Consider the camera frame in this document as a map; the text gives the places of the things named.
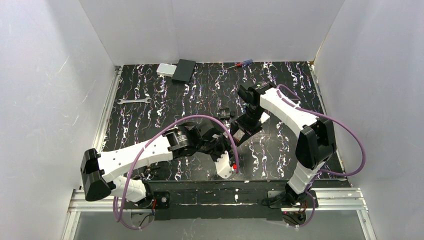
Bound purple cable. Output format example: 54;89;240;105
112;114;240;231
275;84;367;229

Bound silver open-end wrench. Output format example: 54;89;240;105
117;97;151;105

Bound white box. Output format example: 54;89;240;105
156;63;177;77

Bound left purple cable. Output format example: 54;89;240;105
112;114;240;231

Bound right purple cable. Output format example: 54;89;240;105
275;84;367;229

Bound black box at back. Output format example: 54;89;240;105
171;59;196;83

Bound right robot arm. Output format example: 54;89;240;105
230;81;337;207

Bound black pliers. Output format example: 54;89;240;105
140;165;161;181

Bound blue red screwdriver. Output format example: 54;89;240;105
228;59;253;69

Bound aluminium frame rail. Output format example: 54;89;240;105
62;66;376;240

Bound orange and black padlock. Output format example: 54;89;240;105
233;137;241;147

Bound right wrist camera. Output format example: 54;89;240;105
259;112;270;124

